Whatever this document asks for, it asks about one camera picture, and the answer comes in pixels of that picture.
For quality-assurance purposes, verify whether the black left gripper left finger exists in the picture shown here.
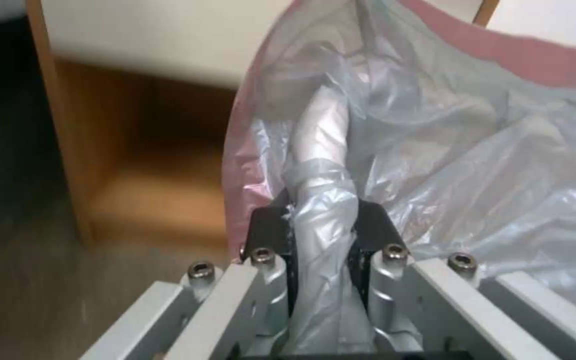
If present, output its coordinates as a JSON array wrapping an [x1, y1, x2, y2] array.
[[85, 188, 303, 360]]

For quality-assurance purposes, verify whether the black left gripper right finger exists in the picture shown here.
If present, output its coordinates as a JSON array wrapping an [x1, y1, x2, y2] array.
[[343, 198, 576, 360]]

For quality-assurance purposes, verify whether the translucent white garbage bag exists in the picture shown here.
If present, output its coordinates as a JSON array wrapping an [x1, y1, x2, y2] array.
[[225, 0, 576, 350]]

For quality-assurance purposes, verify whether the pink trash can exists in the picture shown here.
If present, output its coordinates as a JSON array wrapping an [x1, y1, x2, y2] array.
[[221, 0, 576, 263]]

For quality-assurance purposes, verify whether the wooden cabinet frame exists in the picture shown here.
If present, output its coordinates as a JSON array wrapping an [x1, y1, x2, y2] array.
[[23, 0, 250, 245]]

